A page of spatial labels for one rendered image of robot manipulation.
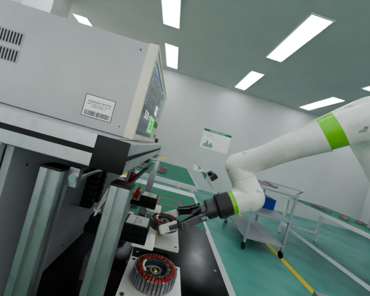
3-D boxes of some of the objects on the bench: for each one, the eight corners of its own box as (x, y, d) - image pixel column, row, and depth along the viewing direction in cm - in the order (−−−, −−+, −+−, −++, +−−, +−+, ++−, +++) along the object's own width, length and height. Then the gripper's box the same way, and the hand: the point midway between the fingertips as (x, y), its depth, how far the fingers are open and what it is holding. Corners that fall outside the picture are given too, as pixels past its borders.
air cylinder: (110, 263, 51) (115, 244, 51) (99, 284, 43) (106, 261, 43) (91, 259, 50) (97, 239, 50) (77, 279, 43) (84, 256, 43)
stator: (171, 268, 54) (175, 256, 54) (175, 301, 43) (180, 285, 43) (133, 261, 52) (137, 248, 52) (127, 293, 41) (131, 278, 41)
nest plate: (177, 232, 80) (177, 229, 80) (178, 253, 65) (178, 249, 65) (143, 224, 79) (143, 221, 79) (135, 242, 64) (137, 239, 64)
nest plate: (178, 271, 56) (180, 266, 56) (180, 317, 41) (182, 312, 41) (129, 259, 55) (130, 255, 55) (113, 302, 40) (114, 296, 40)
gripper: (226, 229, 61) (161, 249, 60) (211, 206, 85) (164, 219, 84) (221, 208, 61) (154, 226, 60) (207, 190, 85) (160, 204, 83)
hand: (165, 221), depth 72 cm, fingers closed on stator, 11 cm apart
